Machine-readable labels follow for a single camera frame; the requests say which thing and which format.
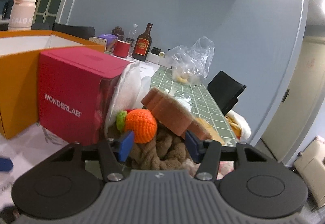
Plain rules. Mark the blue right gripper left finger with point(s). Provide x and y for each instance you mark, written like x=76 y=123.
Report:
x=126 y=142

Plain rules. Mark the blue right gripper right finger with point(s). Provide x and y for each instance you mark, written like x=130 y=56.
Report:
x=192 y=144

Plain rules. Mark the yellow Deeyeo snack packet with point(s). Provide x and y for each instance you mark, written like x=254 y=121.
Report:
x=214 y=135

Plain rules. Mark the beige room door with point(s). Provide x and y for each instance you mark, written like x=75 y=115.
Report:
x=298 y=101

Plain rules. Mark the pink plush toy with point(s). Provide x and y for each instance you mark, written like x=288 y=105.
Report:
x=224 y=168

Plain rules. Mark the orange crochet fruit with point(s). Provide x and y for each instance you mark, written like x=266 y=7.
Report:
x=143 y=125

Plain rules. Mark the green checked tablecloth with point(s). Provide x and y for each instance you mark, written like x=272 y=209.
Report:
x=202 y=104

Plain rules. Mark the brown sponge toast toy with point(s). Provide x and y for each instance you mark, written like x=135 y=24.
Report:
x=173 y=115

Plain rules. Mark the black chair right side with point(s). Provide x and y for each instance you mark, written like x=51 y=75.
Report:
x=225 y=91

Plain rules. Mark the black chair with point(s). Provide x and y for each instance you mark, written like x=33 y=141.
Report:
x=225 y=91
x=84 y=32

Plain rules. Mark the clear plastic bag with snacks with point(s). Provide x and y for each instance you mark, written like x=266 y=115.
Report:
x=190 y=65

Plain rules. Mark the white deer table runner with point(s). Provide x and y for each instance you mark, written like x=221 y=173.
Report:
x=144 y=66

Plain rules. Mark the red Wonderlab box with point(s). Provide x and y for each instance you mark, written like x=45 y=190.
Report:
x=74 y=90

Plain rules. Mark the white condiment tray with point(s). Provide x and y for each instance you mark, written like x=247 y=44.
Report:
x=164 y=61

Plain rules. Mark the red mug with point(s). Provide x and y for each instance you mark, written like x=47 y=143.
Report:
x=121 y=49

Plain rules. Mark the dark jar black lid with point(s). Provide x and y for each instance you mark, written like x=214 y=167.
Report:
x=155 y=51

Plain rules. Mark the dark liquor bottle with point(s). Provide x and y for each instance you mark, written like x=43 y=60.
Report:
x=143 y=44

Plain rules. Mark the purple pouch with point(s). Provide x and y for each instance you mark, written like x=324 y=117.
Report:
x=110 y=40

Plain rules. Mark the beige small radio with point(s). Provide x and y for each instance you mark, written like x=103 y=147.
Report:
x=99 y=41

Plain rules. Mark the clear water bottle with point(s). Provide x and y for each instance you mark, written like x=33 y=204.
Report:
x=131 y=38

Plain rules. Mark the brown figurine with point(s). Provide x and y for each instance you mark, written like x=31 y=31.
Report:
x=118 y=32

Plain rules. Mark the beige sofa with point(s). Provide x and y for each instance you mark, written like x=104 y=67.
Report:
x=310 y=166

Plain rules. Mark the black chair left far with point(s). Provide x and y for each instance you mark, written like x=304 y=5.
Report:
x=84 y=32

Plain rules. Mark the orange storage box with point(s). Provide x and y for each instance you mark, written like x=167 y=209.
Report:
x=19 y=61

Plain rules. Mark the pink water bottle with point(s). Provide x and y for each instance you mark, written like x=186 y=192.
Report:
x=22 y=15

